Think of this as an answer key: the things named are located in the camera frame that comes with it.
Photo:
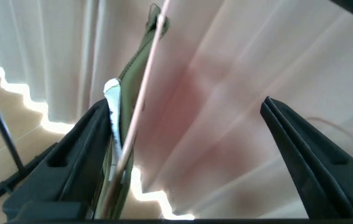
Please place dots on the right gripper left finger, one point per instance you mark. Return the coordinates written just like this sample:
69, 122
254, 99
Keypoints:
70, 168

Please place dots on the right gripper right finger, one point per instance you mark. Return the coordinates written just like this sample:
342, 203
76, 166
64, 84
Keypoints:
325, 180

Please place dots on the green long-sleeved shirt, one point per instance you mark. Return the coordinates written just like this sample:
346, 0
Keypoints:
129, 93

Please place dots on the beige curtain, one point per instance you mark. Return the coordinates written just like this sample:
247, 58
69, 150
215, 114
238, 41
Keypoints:
226, 77

